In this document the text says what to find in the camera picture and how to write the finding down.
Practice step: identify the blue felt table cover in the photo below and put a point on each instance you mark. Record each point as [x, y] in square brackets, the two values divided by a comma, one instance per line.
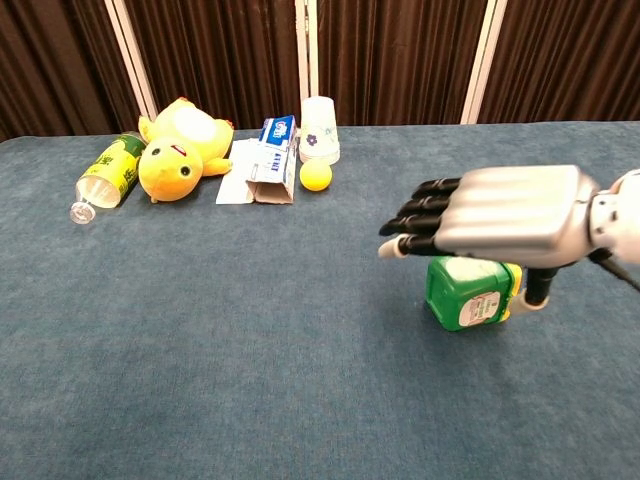
[250, 325]

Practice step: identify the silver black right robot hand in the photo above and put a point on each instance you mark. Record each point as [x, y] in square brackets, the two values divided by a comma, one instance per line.
[520, 215]

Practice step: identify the yellow duck plush toy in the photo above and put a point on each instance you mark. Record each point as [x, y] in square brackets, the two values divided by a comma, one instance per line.
[170, 165]

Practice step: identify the dark curtain folding screen panel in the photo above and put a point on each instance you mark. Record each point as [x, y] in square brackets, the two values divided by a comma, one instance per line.
[220, 55]
[570, 55]
[55, 60]
[400, 55]

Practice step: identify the green plastic container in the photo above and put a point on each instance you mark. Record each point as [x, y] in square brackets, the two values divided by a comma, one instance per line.
[460, 295]

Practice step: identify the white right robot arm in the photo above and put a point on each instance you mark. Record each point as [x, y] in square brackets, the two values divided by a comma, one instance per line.
[620, 220]

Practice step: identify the clear bottle green yellow label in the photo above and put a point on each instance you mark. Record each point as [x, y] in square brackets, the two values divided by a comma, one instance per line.
[112, 170]

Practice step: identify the blue white toothpaste box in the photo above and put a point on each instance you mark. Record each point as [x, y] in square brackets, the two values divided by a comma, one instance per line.
[275, 170]

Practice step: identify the yellow ping pong ball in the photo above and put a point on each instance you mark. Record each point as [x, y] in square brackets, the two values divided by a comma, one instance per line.
[316, 176]

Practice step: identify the white paper cup stack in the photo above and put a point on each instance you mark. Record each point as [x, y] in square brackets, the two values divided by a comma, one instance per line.
[319, 130]

